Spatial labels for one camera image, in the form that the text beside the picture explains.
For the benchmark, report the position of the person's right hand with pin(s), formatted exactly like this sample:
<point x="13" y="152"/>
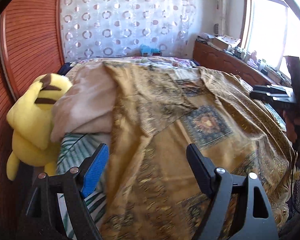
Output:
<point x="291" y="134"/>

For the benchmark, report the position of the red-brown wooden wardrobe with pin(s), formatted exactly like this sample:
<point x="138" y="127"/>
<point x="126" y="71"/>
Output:
<point x="30" y="45"/>

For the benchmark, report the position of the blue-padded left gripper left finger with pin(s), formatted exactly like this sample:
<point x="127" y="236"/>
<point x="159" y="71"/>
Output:
<point x="41" y="217"/>

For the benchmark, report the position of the circle-patterned sheer curtain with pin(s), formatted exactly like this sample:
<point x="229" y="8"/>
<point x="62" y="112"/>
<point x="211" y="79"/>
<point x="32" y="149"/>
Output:
<point x="119" y="28"/>

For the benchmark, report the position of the blue toy on bed end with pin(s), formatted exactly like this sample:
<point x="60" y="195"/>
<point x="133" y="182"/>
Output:
<point x="149" y="51"/>

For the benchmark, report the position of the wooden sideboard cabinet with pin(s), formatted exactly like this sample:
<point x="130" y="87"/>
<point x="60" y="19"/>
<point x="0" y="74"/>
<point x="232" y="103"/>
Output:
<point x="212" y="58"/>

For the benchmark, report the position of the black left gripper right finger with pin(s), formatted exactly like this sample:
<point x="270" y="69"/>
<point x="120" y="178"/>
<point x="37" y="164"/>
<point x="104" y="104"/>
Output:
<point x="253" y="217"/>

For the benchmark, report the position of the cardboard box with paper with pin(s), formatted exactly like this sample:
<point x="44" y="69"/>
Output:
<point x="226" y="42"/>

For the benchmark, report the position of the palm-leaf print sheet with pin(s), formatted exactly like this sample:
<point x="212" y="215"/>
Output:
<point x="74" y="149"/>

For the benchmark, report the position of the window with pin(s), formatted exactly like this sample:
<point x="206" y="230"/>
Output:
<point x="272" y="31"/>

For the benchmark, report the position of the beige folded garment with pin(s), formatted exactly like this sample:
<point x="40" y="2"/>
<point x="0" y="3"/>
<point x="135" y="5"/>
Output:
<point x="87" y="106"/>

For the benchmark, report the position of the yellow pikachu plush toy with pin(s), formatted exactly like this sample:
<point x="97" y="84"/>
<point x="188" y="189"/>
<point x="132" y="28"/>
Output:
<point x="32" y="123"/>

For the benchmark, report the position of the golden patterned garment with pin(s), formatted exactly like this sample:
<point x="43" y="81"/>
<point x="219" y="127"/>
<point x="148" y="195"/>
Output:
<point x="151" y="190"/>

